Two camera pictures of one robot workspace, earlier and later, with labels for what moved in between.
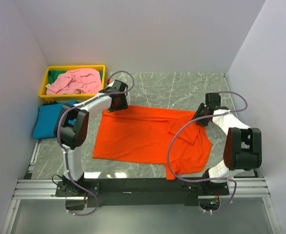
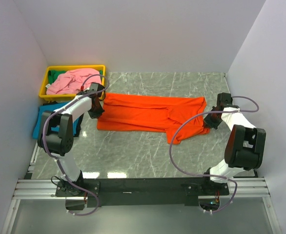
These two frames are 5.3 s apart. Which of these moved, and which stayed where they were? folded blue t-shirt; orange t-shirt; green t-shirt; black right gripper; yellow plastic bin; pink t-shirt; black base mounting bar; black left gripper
Moved: black left gripper; black right gripper; orange t-shirt
Stayed: folded blue t-shirt; green t-shirt; black base mounting bar; yellow plastic bin; pink t-shirt
